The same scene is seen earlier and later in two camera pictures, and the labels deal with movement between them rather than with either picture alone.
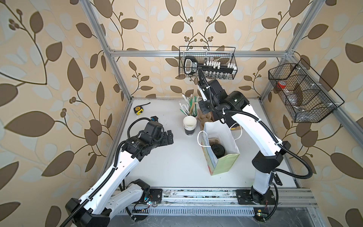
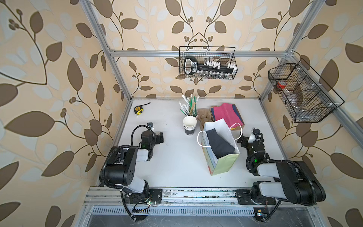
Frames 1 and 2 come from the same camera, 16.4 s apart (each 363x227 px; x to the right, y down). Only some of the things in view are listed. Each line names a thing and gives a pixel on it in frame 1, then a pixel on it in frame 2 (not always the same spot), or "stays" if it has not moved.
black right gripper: (202, 104) to (245, 141)
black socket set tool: (191, 66) stays
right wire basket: (306, 95) stays
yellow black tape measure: (139, 109) stays
